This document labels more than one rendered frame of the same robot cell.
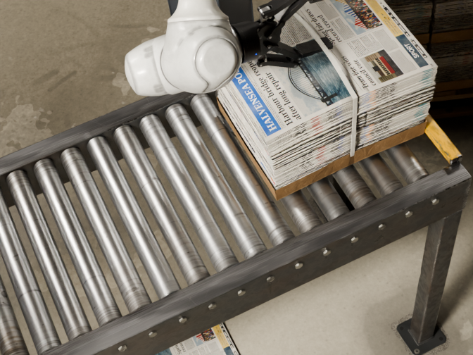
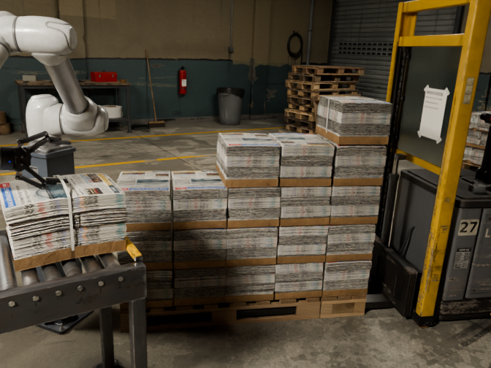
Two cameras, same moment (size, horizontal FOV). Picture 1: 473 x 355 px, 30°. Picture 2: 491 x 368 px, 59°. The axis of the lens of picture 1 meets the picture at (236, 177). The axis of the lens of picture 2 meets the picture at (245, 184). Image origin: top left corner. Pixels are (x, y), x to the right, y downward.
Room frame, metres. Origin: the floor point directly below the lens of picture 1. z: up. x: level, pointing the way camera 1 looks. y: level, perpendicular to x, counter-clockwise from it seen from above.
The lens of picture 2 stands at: (-0.39, -0.50, 1.52)
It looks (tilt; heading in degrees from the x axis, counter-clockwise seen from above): 17 degrees down; 347
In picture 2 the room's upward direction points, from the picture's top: 2 degrees clockwise
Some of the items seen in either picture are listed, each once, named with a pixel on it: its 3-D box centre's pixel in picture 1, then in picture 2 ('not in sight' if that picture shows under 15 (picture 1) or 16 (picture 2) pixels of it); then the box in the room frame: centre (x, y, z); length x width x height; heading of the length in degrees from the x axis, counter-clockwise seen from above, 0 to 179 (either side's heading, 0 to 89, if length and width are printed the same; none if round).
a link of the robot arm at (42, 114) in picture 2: not in sight; (45, 116); (1.99, -0.01, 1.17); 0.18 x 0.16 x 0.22; 83
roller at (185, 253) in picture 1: (159, 203); not in sight; (1.07, 0.17, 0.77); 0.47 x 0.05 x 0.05; 18
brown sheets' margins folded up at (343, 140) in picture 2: not in sight; (341, 209); (1.91, -1.65, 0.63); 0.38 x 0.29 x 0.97; 177
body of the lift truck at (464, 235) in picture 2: not in sight; (454, 239); (1.87, -2.46, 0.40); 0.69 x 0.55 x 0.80; 177
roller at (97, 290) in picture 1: (75, 241); not in sight; (1.01, 0.36, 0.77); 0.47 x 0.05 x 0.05; 18
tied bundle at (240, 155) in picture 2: not in sight; (245, 158); (1.94, -1.05, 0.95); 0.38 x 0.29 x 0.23; 179
